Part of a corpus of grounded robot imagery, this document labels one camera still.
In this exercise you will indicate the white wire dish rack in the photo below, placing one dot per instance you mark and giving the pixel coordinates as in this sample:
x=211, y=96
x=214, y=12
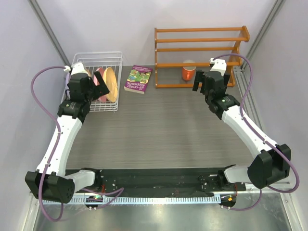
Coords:
x=109, y=65

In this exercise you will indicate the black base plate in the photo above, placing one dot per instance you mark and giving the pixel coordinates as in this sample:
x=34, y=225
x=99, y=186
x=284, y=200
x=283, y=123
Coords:
x=164, y=182

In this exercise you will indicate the purple paperback book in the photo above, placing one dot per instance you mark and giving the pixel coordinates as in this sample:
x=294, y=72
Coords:
x=138, y=79

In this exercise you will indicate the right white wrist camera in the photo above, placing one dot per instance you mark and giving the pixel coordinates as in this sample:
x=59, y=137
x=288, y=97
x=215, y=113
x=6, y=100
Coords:
x=218, y=65

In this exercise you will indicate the pink plate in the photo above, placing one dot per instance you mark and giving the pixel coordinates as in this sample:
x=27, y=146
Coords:
x=101, y=89

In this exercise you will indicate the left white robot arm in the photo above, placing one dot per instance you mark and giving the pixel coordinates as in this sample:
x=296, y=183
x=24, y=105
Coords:
x=50, y=181

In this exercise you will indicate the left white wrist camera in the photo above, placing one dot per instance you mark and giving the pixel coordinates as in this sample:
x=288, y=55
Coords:
x=76, y=69

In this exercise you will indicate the white slotted cable duct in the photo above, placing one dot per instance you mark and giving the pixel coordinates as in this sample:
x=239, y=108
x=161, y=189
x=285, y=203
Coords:
x=87, y=199

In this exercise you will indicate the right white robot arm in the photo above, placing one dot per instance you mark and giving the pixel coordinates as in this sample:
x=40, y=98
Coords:
x=270, y=159

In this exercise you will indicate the orange mug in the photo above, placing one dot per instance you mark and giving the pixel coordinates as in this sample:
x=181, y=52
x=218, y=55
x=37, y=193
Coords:
x=188, y=72

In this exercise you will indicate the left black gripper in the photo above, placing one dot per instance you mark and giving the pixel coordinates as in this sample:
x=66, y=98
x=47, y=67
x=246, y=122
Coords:
x=99, y=90

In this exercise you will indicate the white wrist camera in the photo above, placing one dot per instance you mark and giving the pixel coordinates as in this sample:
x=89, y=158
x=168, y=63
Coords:
x=76, y=69
x=218, y=65

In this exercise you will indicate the orange wooden shelf rack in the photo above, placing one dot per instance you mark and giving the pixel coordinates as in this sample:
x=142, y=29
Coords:
x=244, y=36

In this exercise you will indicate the yellow plate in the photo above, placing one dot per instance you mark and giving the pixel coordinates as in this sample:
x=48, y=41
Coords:
x=111, y=82

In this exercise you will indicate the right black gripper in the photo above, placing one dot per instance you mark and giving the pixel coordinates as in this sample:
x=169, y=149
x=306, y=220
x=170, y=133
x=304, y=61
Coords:
x=199, y=78

